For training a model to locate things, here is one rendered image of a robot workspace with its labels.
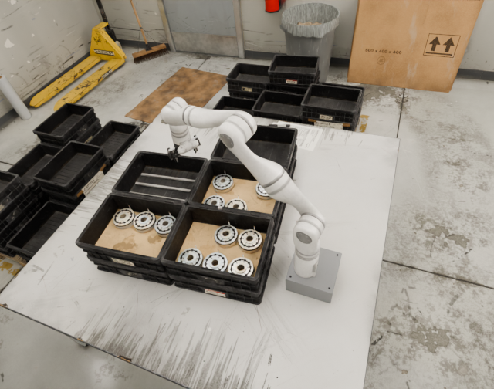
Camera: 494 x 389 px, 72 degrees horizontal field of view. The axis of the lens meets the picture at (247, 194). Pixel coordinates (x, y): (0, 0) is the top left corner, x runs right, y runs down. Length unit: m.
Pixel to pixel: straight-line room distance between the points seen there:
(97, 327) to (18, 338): 1.15
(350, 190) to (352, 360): 0.84
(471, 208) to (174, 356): 2.29
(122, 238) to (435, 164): 2.49
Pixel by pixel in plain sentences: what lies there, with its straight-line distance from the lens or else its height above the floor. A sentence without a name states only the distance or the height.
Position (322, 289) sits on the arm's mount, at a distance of 1.41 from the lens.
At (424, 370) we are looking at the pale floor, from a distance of 2.25.
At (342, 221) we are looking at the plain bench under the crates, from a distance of 1.72.
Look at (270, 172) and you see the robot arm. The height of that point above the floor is 1.31.
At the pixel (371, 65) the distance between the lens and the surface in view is 3.99.
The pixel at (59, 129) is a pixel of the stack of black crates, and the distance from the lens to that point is 3.22.
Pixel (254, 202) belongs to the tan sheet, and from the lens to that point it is 1.61.
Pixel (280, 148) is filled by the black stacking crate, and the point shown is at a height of 0.83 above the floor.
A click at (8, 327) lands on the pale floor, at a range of 2.82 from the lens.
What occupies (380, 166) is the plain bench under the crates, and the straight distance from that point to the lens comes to 2.01.
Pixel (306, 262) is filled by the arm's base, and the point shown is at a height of 0.92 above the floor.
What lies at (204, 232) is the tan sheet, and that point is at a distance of 1.54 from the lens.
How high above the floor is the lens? 2.06
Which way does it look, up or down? 48 degrees down
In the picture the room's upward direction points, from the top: 8 degrees counter-clockwise
